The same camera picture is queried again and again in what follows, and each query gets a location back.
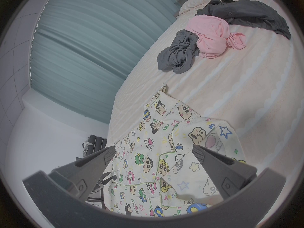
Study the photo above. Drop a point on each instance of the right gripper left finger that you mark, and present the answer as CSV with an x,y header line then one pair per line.
x,y
95,167

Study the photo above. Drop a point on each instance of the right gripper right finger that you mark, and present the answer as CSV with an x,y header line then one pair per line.
x,y
220,172

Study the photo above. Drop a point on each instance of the bed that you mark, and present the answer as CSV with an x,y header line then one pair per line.
x,y
237,84

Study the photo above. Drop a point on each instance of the white printed pyjama top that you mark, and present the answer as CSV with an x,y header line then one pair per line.
x,y
152,151

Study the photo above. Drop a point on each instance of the blue-green curtain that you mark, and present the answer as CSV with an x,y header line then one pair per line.
x,y
90,44

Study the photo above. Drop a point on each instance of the dark grey garment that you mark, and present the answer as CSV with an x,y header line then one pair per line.
x,y
175,53

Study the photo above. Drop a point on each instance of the pink garment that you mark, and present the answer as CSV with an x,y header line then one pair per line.
x,y
211,37

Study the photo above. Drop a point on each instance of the dark grey shirt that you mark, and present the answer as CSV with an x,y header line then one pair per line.
x,y
249,12

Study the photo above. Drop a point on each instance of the cream pillow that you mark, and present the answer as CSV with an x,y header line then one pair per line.
x,y
197,1

